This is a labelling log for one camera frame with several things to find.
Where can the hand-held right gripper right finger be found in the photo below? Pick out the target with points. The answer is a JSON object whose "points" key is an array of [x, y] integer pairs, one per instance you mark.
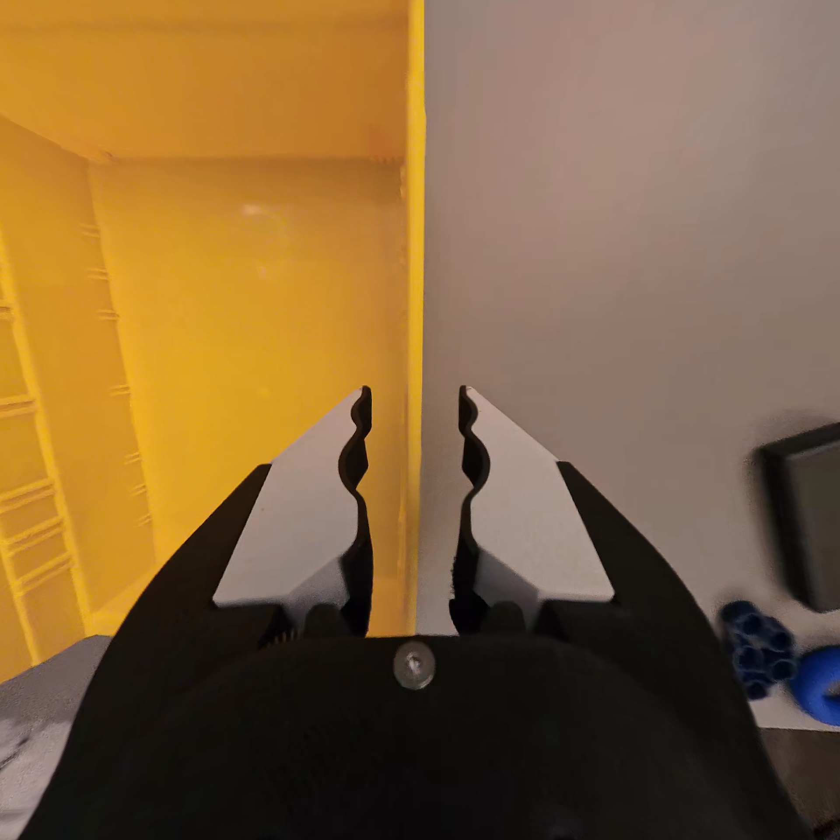
{"points": [[531, 525]]}

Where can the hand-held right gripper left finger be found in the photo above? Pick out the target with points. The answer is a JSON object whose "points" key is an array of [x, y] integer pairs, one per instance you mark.
{"points": [[295, 525]]}

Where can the yellow plastic bin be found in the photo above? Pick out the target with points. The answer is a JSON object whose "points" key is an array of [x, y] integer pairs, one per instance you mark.
{"points": [[229, 295]]}

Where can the blue tube cluster toy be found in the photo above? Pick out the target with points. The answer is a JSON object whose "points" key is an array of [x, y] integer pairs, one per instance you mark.
{"points": [[758, 649]]}

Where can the black case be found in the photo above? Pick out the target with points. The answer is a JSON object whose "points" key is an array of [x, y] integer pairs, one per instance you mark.
{"points": [[810, 518]]}

